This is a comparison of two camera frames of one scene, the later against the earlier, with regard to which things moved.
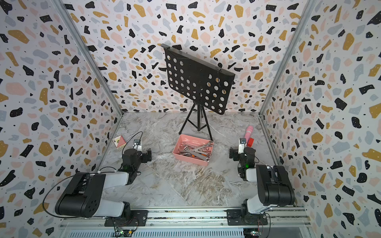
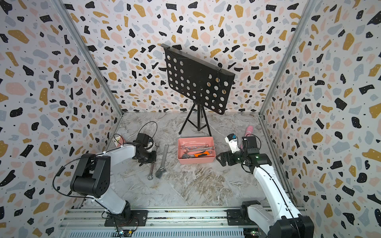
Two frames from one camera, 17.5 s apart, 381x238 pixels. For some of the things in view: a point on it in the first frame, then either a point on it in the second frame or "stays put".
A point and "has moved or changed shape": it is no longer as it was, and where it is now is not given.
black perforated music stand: [207, 85] stays put
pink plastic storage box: [192, 141] has moved or changed shape
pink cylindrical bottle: [248, 132] stays put
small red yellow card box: [119, 142] stays put
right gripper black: [235, 154] -> [229, 155]
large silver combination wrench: [207, 154] has moved or changed shape
